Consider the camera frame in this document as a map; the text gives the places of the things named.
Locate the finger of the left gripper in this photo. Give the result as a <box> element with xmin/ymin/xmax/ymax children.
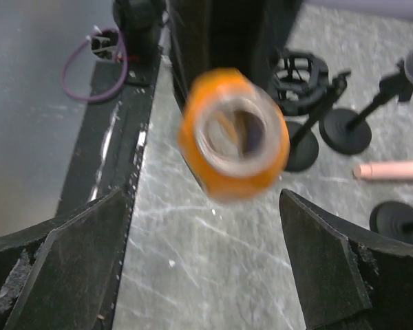
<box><xmin>167</xmin><ymin>0</ymin><xmax>211</xmax><ymax>110</ymax></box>
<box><xmin>254</xmin><ymin>0</ymin><xmax>303</xmax><ymax>86</ymax></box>

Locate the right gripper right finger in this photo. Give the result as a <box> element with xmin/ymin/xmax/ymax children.
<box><xmin>279</xmin><ymin>189</ymin><xmax>413</xmax><ymax>329</ymax></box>

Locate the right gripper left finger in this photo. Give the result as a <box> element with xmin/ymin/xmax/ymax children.
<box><xmin>0</xmin><ymin>189</ymin><xmax>129</xmax><ymax>329</ymax></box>

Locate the orange juice bottle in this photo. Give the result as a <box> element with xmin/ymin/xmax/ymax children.
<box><xmin>177</xmin><ymin>68</ymin><xmax>290</xmax><ymax>203</ymax></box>

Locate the empty clip stand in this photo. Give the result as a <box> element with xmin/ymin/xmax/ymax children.
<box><xmin>369</xmin><ymin>201</ymin><xmax>413</xmax><ymax>245</ymax></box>

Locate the pink microphone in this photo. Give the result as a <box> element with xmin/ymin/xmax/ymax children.
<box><xmin>352</xmin><ymin>161</ymin><xmax>413</xmax><ymax>181</ymax></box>

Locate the glitter microphone stand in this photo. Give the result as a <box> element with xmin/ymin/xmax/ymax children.
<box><xmin>319</xmin><ymin>60</ymin><xmax>413</xmax><ymax>155</ymax></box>

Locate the shock mount stand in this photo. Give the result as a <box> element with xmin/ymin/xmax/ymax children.
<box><xmin>268</xmin><ymin>49</ymin><xmax>351</xmax><ymax>173</ymax></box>

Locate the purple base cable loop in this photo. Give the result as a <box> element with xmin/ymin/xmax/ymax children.
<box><xmin>61</xmin><ymin>25</ymin><xmax>130</xmax><ymax>103</ymax></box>

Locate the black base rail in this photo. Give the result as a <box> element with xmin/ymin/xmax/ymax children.
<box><xmin>56</xmin><ymin>56</ymin><xmax>160</xmax><ymax>215</ymax></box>

